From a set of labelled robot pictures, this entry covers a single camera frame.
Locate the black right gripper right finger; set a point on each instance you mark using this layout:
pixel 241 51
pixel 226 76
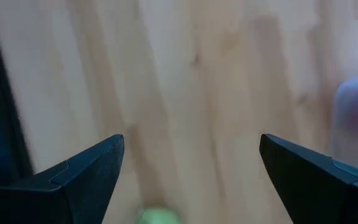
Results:
pixel 322 193

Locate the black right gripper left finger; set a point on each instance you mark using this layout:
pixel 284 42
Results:
pixel 57 199

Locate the round light green fruit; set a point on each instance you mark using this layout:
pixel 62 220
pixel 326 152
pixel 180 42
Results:
pixel 158 217

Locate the clear plastic bin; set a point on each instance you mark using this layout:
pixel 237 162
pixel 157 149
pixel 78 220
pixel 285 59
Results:
pixel 356 118

